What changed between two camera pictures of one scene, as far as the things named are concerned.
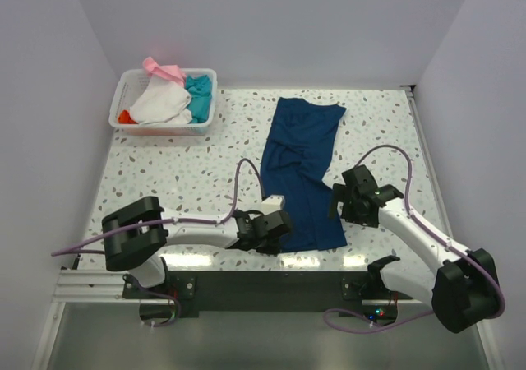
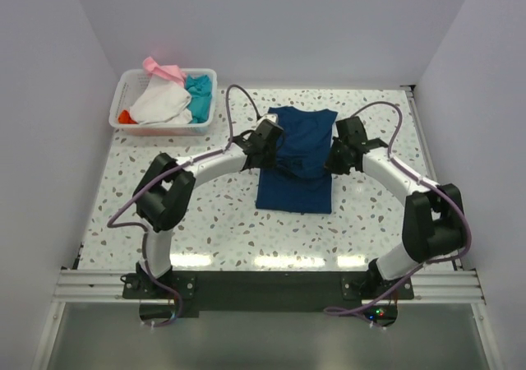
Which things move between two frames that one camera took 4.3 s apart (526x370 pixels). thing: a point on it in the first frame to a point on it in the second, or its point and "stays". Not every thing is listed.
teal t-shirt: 200,89 stays
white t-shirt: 163,101 stays
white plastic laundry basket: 126,85 stays
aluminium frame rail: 82,286 stays
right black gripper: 343,199 to 336,156
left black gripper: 278,228 to 271,152
